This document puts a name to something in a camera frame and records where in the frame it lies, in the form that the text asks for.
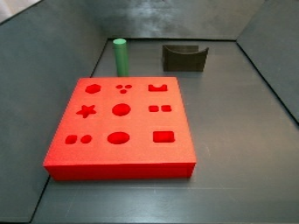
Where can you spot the green round cylinder peg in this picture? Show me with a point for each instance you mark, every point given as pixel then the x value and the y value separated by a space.
pixel 121 57

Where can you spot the red foam shape board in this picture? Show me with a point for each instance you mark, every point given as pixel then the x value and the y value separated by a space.
pixel 123 131

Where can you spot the dark curved holder block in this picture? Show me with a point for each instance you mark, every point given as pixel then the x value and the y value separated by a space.
pixel 183 58

